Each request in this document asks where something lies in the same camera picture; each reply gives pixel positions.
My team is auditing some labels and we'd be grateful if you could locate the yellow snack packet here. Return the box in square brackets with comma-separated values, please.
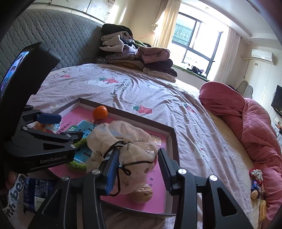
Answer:
[259, 199, 267, 222]

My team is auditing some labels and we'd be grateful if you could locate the white chair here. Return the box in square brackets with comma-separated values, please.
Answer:
[238, 80, 254, 99]

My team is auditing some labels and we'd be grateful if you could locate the window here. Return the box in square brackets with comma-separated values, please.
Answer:
[172, 12, 223, 80]

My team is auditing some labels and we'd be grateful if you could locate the person's left hand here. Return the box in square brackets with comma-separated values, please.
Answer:
[5, 172, 20, 190]

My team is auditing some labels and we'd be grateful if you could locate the dark cloth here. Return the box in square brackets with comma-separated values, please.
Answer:
[192, 66, 209, 76]

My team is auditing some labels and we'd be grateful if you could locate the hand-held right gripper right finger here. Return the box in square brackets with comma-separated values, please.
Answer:
[157, 148, 254, 229]

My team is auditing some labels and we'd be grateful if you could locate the orange tangerine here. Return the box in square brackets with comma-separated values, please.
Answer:
[93, 106, 108, 120]

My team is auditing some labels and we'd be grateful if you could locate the black television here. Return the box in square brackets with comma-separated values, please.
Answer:
[271, 85, 282, 116]

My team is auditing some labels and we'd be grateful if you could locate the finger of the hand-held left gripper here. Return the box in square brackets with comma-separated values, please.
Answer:
[15, 126, 84, 152]
[21, 105, 62, 127]

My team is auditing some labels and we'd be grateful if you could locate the pink quilted blanket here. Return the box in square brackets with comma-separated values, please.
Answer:
[198, 81, 282, 221]

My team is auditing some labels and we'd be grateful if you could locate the small colourful doll toy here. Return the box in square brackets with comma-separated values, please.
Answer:
[249, 168, 265, 200]

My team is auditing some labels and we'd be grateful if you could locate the cream curtain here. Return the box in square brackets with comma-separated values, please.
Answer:
[153, 0, 181, 48]
[215, 26, 241, 83]

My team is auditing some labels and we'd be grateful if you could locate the blue white wrapped ball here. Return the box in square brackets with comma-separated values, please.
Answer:
[45, 123, 60, 134]

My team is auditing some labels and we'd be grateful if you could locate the brown walnut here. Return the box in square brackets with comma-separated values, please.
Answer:
[129, 184, 153, 204]

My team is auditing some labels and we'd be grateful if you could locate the white air conditioner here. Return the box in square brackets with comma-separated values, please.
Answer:
[251, 49, 276, 65]

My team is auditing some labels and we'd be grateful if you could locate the green fuzzy ring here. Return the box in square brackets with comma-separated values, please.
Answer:
[67, 138, 88, 170]

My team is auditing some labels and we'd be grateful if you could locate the pile of folded clothes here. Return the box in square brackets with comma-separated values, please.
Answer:
[95, 23, 178, 83]

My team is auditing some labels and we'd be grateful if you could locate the grey quilted headboard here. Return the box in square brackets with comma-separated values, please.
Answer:
[0, 9, 105, 84]

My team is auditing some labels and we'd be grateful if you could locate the blue snack packet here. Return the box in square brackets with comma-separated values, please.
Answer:
[23, 177, 55, 213]

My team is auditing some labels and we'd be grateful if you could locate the white drawstring pouch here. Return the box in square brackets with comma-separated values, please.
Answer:
[85, 121, 159, 196]

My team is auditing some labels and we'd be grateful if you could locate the grey cardboard box pink inside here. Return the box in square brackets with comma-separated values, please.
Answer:
[47, 98, 179, 218]

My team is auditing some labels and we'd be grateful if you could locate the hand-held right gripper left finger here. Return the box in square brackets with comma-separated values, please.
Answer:
[26, 148, 120, 229]

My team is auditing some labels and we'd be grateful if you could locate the green windowsill mat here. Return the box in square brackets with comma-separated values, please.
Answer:
[173, 64, 211, 80]

